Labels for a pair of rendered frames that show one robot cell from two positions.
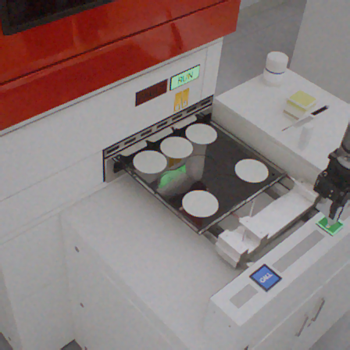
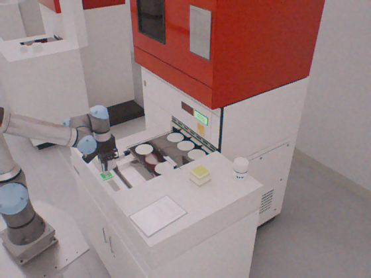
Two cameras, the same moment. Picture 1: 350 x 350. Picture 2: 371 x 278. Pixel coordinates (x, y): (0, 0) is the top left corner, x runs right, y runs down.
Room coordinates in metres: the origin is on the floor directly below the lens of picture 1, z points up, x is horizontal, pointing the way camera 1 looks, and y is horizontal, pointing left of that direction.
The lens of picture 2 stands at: (1.55, -1.61, 2.03)
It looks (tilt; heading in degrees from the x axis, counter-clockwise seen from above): 33 degrees down; 101
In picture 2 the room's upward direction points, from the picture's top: straight up
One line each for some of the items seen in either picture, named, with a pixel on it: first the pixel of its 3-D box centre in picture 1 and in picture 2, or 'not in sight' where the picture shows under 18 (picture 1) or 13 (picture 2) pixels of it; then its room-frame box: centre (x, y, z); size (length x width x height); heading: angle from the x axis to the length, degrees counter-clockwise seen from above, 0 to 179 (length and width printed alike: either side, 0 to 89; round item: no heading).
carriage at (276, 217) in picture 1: (269, 223); (130, 175); (0.99, -0.28, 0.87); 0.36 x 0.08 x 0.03; 136
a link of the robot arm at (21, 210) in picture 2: not in sight; (14, 202); (0.68, -0.76, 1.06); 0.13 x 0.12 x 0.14; 129
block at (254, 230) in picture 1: (253, 230); (123, 163); (0.93, -0.23, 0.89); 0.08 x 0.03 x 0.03; 46
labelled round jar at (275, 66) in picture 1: (275, 69); (240, 169); (1.56, -0.31, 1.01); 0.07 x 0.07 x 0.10
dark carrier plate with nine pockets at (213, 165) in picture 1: (200, 166); (170, 151); (1.16, -0.08, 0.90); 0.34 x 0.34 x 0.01; 46
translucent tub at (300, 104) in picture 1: (300, 106); (199, 176); (1.38, -0.38, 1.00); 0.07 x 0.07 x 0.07; 50
